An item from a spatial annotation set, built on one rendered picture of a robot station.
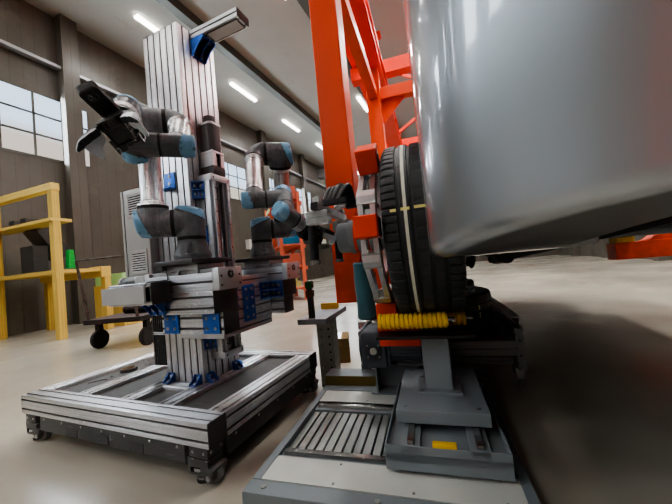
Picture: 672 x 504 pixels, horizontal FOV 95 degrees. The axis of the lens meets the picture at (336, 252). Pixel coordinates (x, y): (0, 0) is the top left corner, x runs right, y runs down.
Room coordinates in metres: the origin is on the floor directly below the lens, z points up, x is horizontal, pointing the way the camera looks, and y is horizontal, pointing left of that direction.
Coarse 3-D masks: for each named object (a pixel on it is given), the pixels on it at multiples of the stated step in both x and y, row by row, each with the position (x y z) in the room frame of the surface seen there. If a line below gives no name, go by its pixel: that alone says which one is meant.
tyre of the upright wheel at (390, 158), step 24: (384, 168) 1.00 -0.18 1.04; (408, 168) 0.97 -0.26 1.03; (384, 192) 0.96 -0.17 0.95; (408, 192) 0.94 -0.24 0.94; (384, 216) 0.95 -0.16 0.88; (408, 216) 0.92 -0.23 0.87; (384, 240) 0.96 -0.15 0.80; (408, 264) 0.95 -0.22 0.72; (432, 264) 0.94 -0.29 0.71; (456, 264) 0.92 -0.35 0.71; (408, 288) 1.01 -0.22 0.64; (432, 288) 0.98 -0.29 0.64; (456, 288) 0.97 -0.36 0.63; (408, 312) 1.14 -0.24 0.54; (432, 312) 1.14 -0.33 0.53
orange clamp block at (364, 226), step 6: (354, 216) 0.94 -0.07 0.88; (360, 216) 0.93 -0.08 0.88; (366, 216) 0.93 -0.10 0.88; (372, 216) 0.92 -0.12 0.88; (378, 216) 0.96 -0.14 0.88; (354, 222) 0.94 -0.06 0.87; (360, 222) 0.93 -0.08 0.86; (366, 222) 0.93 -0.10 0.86; (372, 222) 0.92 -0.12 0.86; (378, 222) 0.95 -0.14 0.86; (354, 228) 0.94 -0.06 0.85; (360, 228) 0.93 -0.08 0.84; (366, 228) 0.93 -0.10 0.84; (372, 228) 0.92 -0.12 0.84; (378, 228) 0.94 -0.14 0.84; (354, 234) 0.94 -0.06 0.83; (360, 234) 0.93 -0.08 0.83; (366, 234) 0.93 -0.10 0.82; (372, 234) 0.92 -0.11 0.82; (378, 234) 0.93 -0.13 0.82
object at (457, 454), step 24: (480, 384) 1.36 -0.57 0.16; (408, 432) 1.02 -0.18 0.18; (432, 432) 1.06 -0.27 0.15; (456, 432) 1.05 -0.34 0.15; (480, 432) 1.00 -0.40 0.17; (408, 456) 0.96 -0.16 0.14; (432, 456) 0.94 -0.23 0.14; (456, 456) 0.92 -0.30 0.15; (480, 456) 0.91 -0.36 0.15; (504, 456) 0.89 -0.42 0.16; (504, 480) 0.89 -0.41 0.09
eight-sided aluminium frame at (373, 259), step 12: (360, 180) 1.09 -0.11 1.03; (372, 180) 1.07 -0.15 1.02; (360, 192) 1.04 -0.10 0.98; (372, 192) 1.02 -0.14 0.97; (360, 204) 1.02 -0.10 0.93; (372, 204) 1.01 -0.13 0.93; (372, 252) 1.02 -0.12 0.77; (384, 252) 1.50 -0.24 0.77; (372, 264) 1.02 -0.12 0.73; (384, 264) 1.47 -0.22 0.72; (372, 276) 1.08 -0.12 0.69; (384, 276) 1.06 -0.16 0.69; (372, 288) 1.12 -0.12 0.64; (384, 288) 1.11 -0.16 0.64; (384, 300) 1.16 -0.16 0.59
